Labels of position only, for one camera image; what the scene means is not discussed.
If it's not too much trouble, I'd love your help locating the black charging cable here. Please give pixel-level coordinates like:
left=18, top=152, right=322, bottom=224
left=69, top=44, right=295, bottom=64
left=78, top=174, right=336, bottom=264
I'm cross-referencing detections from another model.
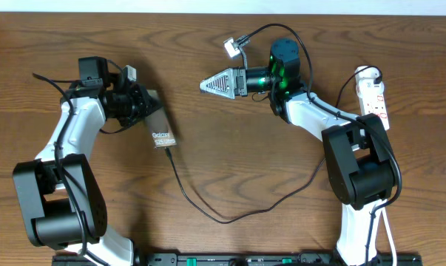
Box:
left=164, top=65, right=383, bottom=225

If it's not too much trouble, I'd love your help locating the silver Galaxy smartphone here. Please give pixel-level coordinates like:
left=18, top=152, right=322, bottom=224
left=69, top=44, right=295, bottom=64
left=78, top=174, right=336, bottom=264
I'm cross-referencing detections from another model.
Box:
left=144, top=90, right=177, bottom=148

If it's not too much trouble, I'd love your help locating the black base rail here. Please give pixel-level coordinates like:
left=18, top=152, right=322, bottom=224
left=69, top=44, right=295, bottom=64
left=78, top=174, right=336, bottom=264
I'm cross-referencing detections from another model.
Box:
left=51, top=252, right=423, bottom=266

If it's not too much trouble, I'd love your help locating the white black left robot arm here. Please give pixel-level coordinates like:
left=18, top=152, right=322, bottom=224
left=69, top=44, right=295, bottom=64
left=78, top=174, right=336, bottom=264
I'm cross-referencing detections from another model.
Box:
left=13, top=56, right=162, bottom=265

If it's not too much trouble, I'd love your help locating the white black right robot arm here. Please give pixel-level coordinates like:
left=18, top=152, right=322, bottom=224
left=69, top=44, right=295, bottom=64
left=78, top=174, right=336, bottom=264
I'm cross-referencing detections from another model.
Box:
left=200, top=38, right=402, bottom=265

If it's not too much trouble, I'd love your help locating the white power strip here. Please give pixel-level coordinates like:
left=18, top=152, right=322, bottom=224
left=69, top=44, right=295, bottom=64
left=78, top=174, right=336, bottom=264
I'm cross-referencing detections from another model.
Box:
left=354, top=65, right=391, bottom=131

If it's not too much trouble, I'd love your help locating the white power strip cord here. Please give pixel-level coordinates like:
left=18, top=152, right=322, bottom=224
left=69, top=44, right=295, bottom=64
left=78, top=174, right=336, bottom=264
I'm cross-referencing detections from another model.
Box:
left=377, top=201, right=398, bottom=266

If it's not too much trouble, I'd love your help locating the white USB charger adapter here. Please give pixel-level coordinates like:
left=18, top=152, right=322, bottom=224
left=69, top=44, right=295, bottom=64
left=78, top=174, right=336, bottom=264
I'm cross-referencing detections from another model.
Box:
left=355, top=66, right=385, bottom=98

